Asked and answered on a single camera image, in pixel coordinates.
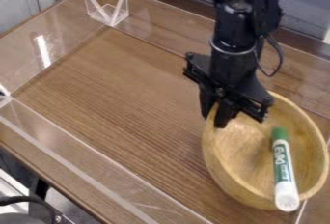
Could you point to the brown wooden bowl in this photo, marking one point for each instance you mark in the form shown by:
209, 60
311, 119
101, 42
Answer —
239, 154

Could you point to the green white marker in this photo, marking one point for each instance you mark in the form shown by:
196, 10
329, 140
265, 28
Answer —
287, 189

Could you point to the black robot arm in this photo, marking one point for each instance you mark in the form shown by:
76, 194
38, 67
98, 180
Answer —
227, 73

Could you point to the clear acrylic corner bracket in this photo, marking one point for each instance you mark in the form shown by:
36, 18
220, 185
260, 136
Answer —
108, 14

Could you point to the clear acrylic tray wall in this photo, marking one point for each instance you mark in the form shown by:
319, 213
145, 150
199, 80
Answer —
98, 182

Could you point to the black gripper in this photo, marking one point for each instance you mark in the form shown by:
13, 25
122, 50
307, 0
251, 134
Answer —
248, 97

